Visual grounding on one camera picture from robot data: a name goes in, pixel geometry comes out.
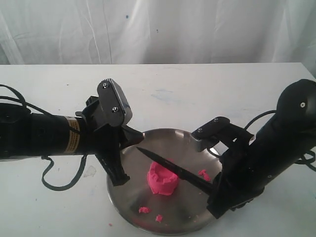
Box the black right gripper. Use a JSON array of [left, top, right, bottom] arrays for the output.
[[207, 123, 264, 219]]

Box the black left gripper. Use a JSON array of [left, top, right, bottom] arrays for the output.
[[75, 96, 144, 186]]

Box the black knife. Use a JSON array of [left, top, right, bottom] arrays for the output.
[[136, 147, 215, 195]]

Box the pink clay lump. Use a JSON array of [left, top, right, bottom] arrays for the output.
[[147, 161, 179, 196]]

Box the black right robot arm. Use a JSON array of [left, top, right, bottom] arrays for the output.
[[207, 79, 316, 219]]

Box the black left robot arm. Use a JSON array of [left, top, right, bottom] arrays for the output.
[[0, 96, 144, 191]]

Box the pink clay crumb right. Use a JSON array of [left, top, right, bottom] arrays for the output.
[[198, 169, 211, 182]]

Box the clear tape piece lower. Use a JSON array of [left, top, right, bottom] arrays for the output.
[[83, 165, 97, 178]]

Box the pink clay crumb front-middle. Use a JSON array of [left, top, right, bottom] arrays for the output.
[[156, 214, 163, 223]]

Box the round steel plate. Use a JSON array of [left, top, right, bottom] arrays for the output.
[[107, 128, 222, 236]]

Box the pink clay crumb front-left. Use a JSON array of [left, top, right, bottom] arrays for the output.
[[138, 206, 151, 214]]

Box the white backdrop curtain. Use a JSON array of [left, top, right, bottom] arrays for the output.
[[0, 0, 316, 68]]

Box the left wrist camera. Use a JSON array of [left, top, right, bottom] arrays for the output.
[[97, 78, 132, 127]]

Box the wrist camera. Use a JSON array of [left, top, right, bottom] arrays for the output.
[[191, 117, 230, 152], [97, 78, 132, 127]]

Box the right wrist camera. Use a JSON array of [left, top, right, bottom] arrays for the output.
[[191, 117, 230, 152]]

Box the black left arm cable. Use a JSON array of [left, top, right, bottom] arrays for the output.
[[0, 84, 88, 191]]

